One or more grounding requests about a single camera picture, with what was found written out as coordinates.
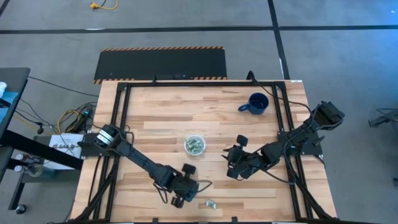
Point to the white cardboard box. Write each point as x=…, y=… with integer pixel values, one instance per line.
x=62, y=141

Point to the clear plastic bowl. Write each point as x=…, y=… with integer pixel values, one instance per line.
x=186, y=144

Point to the black stand leg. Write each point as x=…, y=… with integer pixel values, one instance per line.
x=384, y=118

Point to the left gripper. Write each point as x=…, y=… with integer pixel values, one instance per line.
x=174, y=183

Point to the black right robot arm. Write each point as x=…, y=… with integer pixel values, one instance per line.
x=295, y=137

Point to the black hazard-striped floor mat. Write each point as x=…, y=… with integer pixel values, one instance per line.
x=161, y=63

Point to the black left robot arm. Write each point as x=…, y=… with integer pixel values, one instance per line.
x=140, y=158

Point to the black workbench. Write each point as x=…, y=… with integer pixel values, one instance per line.
x=14, y=84

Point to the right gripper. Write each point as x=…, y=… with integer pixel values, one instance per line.
x=252, y=165

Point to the black power strip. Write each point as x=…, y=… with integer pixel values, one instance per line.
x=82, y=115

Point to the dark blue ceramic mug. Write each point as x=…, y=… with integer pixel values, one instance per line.
x=258, y=104

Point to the black aluminium table frame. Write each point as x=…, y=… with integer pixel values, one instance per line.
x=121, y=109

